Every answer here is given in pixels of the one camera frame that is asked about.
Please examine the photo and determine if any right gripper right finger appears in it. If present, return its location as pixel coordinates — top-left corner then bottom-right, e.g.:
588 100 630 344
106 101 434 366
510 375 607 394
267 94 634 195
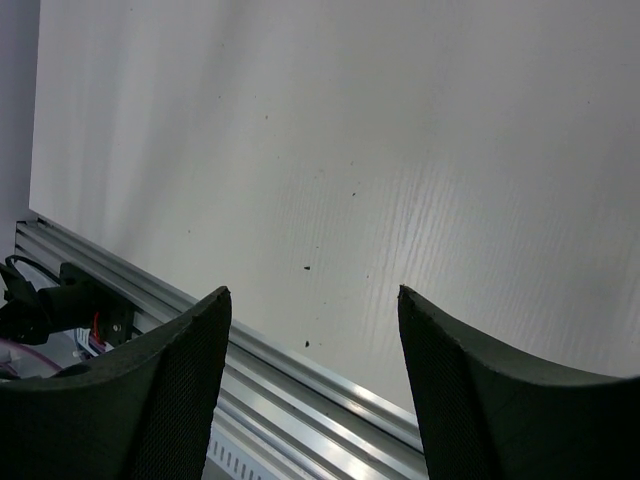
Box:
398 286 639 479

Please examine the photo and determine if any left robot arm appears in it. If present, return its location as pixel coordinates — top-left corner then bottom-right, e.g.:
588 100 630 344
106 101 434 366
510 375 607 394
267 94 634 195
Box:
1 254 59 345

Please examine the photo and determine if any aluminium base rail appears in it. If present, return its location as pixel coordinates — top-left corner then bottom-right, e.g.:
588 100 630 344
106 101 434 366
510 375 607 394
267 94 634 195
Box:
15 220 427 479

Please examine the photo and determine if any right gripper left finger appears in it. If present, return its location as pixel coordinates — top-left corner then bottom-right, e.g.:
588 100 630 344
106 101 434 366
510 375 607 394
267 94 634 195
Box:
1 287 232 479

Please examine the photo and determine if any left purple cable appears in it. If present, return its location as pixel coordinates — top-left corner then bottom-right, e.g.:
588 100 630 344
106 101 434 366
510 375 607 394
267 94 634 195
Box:
0 337 61 379

